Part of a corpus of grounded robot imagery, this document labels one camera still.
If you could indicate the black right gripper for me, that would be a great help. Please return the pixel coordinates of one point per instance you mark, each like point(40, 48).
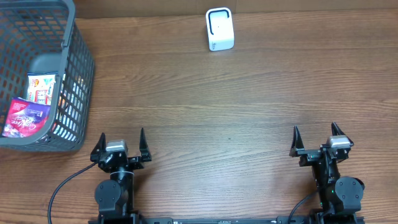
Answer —
point(296, 149)

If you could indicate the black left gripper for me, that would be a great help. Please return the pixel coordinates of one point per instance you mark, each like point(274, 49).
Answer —
point(138, 163)

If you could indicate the white orange snack bag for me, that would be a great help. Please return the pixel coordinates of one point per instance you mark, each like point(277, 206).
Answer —
point(40, 88)

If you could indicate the red purple snack packet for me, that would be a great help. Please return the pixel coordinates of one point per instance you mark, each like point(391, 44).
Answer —
point(25, 118)

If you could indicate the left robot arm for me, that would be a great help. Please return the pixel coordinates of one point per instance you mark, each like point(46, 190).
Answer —
point(115, 196)

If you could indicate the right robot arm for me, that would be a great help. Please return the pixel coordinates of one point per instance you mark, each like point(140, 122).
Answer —
point(340, 197)

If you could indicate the white barcode scanner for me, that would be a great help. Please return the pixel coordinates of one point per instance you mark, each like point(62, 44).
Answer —
point(219, 24)

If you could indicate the grey plastic mesh basket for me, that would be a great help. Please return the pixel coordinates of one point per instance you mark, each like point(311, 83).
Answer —
point(42, 37)

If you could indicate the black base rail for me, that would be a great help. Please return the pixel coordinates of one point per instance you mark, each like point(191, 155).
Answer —
point(166, 220)

